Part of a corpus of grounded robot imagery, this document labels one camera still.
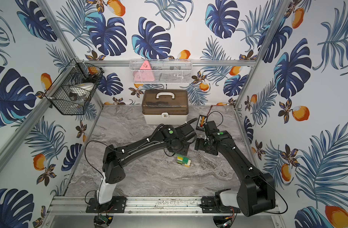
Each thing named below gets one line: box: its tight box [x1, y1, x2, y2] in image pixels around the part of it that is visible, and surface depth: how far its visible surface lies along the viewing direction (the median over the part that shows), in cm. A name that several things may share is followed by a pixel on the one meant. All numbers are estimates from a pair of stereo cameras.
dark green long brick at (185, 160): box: [182, 156, 190, 164], surface depth 87 cm
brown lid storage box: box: [141, 89, 190, 126], surface depth 100 cm
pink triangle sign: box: [132, 60, 155, 83], surface depth 92 cm
